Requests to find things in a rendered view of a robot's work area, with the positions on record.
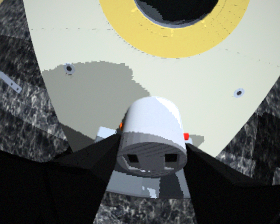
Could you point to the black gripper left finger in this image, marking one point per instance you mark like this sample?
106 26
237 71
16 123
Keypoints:
66 190

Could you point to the white cylinder with two slots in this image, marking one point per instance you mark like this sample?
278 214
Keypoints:
152 143

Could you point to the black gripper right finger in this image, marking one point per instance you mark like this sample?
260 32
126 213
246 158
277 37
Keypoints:
222 195

